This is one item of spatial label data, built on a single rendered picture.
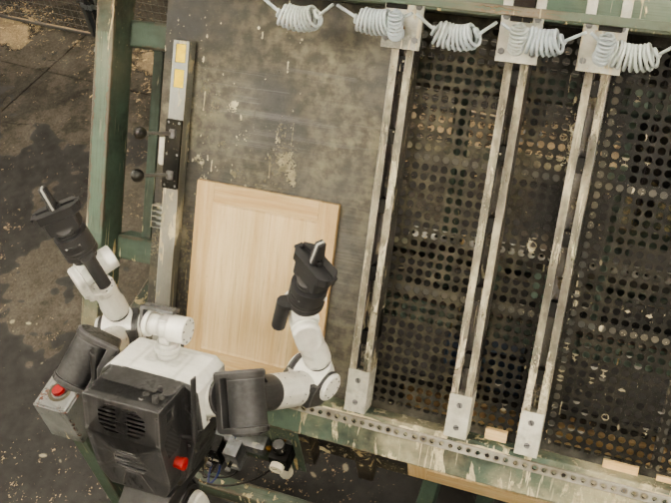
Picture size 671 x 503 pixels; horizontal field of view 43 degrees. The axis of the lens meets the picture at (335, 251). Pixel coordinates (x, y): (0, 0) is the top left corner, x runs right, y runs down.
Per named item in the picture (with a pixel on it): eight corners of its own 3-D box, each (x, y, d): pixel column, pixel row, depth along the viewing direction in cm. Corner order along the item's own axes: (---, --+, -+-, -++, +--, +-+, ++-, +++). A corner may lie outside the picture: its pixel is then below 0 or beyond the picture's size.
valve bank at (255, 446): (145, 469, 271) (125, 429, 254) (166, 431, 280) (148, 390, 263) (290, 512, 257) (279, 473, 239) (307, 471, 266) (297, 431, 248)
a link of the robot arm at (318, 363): (333, 335, 210) (345, 373, 225) (302, 316, 215) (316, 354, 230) (306, 367, 206) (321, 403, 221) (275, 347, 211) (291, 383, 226)
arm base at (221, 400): (281, 430, 201) (256, 436, 191) (235, 432, 207) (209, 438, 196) (276, 366, 203) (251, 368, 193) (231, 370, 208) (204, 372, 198)
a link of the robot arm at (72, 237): (32, 207, 213) (56, 243, 219) (28, 227, 205) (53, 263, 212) (79, 189, 212) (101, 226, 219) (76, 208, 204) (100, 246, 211)
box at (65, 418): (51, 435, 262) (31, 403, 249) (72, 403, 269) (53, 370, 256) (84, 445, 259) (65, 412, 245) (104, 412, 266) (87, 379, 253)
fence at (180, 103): (157, 352, 264) (151, 356, 260) (180, 40, 241) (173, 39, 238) (172, 355, 262) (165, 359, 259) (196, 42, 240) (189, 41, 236)
